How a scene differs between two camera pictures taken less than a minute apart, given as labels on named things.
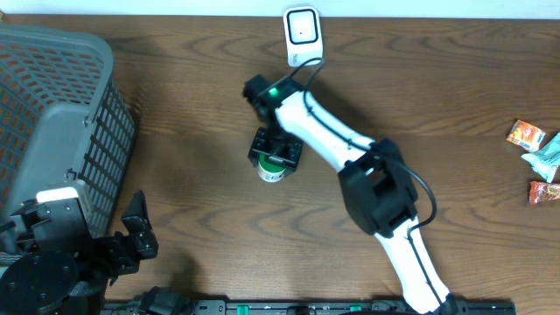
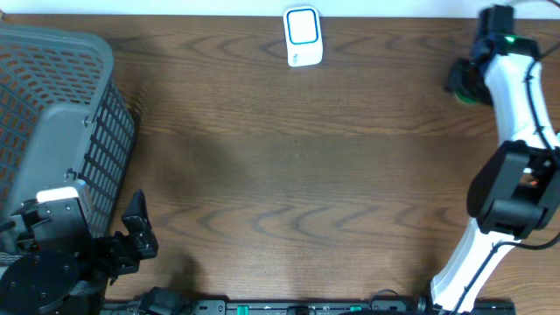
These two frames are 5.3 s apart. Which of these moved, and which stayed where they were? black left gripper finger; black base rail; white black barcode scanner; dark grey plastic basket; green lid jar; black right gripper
Moved: green lid jar; black right gripper
Stayed: black base rail; black left gripper finger; white black barcode scanner; dark grey plastic basket
